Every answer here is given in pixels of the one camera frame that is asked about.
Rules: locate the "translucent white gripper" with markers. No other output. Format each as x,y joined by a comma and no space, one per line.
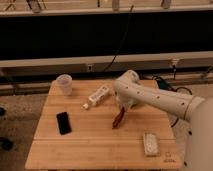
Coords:
125,106

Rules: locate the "dark red pepper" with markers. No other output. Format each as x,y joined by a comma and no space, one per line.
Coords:
118,118

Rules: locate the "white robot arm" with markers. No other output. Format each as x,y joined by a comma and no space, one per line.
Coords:
197,111

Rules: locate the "clear plastic bottle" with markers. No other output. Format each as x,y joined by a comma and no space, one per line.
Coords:
96,97

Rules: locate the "blue box on floor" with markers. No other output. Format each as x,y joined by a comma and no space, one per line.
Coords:
163,85

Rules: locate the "white rectangular sponge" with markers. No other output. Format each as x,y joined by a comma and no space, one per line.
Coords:
151,147

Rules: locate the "black smartphone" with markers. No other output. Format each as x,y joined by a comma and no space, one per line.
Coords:
63,123

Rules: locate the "clear plastic cup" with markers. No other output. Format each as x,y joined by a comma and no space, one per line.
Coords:
65,83

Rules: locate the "black object on floor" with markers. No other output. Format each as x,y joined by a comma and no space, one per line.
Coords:
6,143

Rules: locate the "white wall outlet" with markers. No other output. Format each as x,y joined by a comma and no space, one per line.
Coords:
90,68

